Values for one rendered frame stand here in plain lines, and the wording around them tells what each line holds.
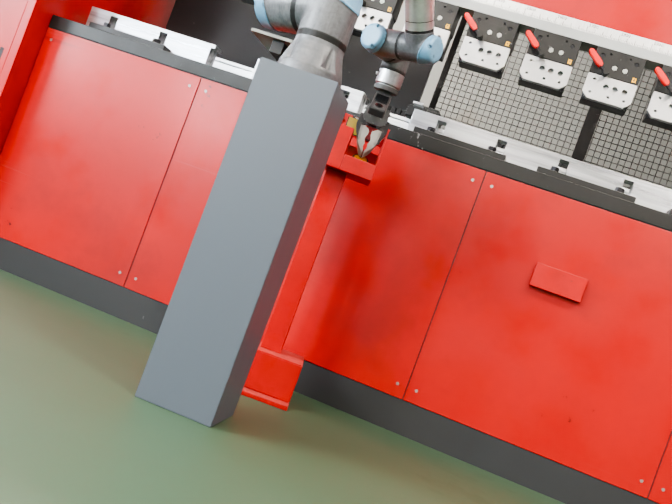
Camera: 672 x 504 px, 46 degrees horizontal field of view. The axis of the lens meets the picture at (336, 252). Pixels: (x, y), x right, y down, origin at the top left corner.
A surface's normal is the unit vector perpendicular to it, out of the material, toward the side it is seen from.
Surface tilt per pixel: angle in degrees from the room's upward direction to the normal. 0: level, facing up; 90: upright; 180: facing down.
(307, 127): 90
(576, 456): 90
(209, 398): 90
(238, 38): 90
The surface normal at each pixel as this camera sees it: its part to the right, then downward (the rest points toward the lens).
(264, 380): 0.01, 0.00
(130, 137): -0.20, -0.08
